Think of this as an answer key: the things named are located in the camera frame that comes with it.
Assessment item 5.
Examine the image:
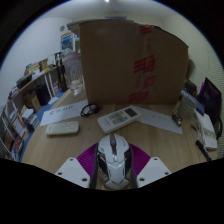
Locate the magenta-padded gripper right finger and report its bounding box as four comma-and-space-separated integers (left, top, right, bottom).
128, 143, 172, 190

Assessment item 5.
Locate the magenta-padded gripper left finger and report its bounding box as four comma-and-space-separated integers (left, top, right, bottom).
54, 143, 100, 190

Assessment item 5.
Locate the white and black computer mouse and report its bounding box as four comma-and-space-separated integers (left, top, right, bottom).
95, 133, 134, 190

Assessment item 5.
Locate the plain white paper sheet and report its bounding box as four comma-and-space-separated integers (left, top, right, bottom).
134, 105, 184, 135

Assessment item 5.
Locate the black marker pen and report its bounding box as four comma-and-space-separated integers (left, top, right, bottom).
195, 139, 212, 162

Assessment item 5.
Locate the small black and gold object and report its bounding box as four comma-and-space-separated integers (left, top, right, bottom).
171, 112, 183, 127

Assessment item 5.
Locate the white paper sheet with writing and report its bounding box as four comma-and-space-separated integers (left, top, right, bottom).
39, 99, 89, 127

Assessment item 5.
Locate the large white remote control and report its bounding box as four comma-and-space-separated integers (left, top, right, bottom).
97, 105, 142, 135

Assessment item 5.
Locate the blue book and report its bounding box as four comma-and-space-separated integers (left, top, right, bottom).
181, 89, 205, 116

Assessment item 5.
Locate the clear plastic water jug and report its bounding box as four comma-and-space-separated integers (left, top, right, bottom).
62, 50, 84, 97

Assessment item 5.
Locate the white-framed side desk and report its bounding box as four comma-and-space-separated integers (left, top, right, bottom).
8, 64, 61, 108

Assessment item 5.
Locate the black tripod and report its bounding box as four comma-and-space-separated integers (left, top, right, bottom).
54, 51, 68, 94

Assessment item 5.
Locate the large brown cardboard box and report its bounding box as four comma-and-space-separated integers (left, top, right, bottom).
79, 19, 190, 105

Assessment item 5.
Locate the blue printed carton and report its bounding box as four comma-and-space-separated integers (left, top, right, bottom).
60, 32, 81, 54

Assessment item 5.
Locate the black coiled cable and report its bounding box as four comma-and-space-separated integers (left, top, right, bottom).
80, 103, 102, 118

